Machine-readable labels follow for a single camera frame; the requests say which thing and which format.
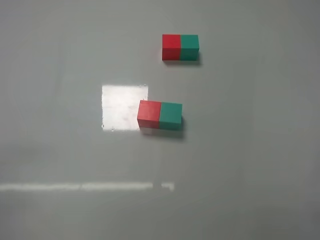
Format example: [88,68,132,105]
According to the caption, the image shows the red template cube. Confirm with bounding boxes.
[162,34,181,61]

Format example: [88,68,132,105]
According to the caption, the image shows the green template cube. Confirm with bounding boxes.
[180,34,200,61]

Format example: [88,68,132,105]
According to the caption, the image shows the green foam cube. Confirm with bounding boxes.
[159,102,183,130]

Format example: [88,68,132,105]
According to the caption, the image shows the red foam cube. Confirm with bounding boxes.
[137,100,162,129]

